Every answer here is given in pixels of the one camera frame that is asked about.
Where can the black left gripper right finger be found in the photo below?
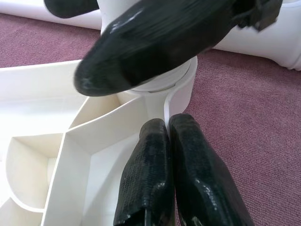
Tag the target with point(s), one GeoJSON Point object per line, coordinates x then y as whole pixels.
{"type": "Point", "coordinates": [202, 176]}

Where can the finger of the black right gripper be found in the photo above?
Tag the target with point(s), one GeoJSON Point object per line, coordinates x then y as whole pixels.
{"type": "Point", "coordinates": [145, 47]}
{"type": "Point", "coordinates": [70, 8]}

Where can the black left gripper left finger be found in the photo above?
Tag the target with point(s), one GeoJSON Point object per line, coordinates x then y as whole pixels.
{"type": "Point", "coordinates": [145, 176]}

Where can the white plastic table leg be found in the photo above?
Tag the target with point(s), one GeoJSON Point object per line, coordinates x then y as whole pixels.
{"type": "Point", "coordinates": [258, 47]}
{"type": "Point", "coordinates": [164, 78]}

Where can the white plastic children table top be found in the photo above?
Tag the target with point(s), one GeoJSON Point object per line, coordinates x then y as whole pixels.
{"type": "Point", "coordinates": [58, 106]}

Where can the mauve cloth with white stripes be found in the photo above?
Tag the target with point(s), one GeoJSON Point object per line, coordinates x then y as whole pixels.
{"type": "Point", "coordinates": [247, 117]}

